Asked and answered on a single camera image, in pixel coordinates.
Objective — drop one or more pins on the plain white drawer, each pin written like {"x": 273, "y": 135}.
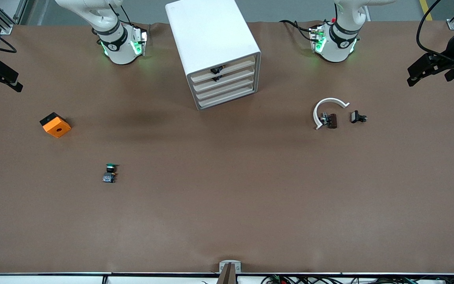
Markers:
{"x": 239, "y": 82}
{"x": 239, "y": 91}

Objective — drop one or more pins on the grey metal table bracket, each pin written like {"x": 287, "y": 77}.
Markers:
{"x": 224, "y": 263}

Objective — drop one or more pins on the small black component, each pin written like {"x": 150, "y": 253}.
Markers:
{"x": 355, "y": 116}

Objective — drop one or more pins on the green push button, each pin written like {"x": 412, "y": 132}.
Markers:
{"x": 110, "y": 178}

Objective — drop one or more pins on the white table frame rail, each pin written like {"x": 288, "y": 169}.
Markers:
{"x": 34, "y": 281}

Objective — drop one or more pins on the brown table mat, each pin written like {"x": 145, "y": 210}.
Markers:
{"x": 227, "y": 197}

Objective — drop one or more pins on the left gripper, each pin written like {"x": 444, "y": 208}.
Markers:
{"x": 449, "y": 60}

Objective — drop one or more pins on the brown tapered strip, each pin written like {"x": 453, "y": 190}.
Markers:
{"x": 227, "y": 276}

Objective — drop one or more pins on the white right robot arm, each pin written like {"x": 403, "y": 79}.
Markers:
{"x": 120, "y": 51}

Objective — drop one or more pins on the orange box with hole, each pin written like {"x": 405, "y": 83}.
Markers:
{"x": 57, "y": 128}

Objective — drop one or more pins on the white drawer cabinet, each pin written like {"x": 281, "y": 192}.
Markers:
{"x": 207, "y": 31}

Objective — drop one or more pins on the brown electrical component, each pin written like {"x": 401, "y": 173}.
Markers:
{"x": 332, "y": 120}

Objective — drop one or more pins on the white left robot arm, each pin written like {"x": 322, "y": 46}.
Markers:
{"x": 337, "y": 49}

